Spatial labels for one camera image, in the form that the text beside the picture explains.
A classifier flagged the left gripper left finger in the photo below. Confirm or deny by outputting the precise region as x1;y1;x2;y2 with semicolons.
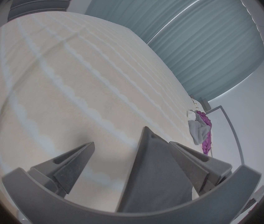
30;142;95;198

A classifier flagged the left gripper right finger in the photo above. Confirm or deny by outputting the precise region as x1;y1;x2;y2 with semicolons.
169;141;233;194

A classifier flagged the black T-shirt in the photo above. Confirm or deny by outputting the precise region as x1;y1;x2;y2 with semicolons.
115;126;194;213

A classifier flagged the bed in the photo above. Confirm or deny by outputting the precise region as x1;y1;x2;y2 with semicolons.
0;11;242;212

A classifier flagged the purple garment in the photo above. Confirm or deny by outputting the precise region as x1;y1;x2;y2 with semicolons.
196;110;213;155

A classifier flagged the grey garment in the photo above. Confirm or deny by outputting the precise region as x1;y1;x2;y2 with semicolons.
188;116;211;145

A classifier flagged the white garment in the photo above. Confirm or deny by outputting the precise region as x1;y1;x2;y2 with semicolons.
187;110;198;121

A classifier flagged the grey bedside table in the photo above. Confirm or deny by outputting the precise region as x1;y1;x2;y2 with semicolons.
199;97;211;112

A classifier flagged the white printed pillow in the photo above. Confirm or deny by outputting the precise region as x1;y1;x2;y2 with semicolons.
190;98;203;112

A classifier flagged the blue-green curtain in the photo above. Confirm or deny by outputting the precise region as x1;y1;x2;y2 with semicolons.
84;0;224;44
147;0;264;100

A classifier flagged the black chest of drawers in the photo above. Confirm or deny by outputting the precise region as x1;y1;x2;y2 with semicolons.
8;0;74;21

